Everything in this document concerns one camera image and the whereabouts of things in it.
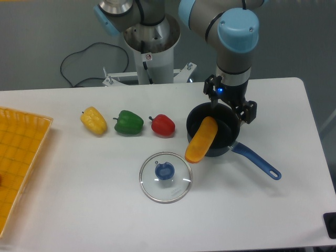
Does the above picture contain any dark blue saucepan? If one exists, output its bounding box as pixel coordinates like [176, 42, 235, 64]
[186, 102, 281, 180]

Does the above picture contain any glass pot lid blue knob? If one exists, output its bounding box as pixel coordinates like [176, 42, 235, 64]
[139, 151, 193, 204]

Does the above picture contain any red bell pepper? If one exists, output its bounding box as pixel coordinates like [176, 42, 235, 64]
[149, 114, 175, 137]

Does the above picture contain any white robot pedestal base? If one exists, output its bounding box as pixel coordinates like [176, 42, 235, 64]
[123, 14, 197, 85]

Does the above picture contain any orange yellow bread loaf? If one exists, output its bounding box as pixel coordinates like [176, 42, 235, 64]
[185, 117, 218, 163]

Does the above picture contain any green bell pepper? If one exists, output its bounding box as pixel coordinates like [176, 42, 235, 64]
[113, 110, 144, 135]

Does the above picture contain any black object table corner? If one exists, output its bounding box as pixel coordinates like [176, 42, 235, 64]
[323, 212, 336, 239]

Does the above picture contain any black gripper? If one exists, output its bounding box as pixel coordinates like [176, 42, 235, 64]
[203, 74, 257, 124]

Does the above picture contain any yellow bell pepper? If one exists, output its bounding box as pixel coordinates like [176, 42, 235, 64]
[80, 107, 108, 135]

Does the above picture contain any orange plastic basket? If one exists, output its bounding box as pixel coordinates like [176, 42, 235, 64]
[1, 107, 53, 236]

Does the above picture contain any black floor cable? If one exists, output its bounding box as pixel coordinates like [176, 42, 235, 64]
[60, 42, 130, 88]

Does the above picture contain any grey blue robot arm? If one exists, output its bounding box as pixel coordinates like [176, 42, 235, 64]
[93, 1, 263, 123]

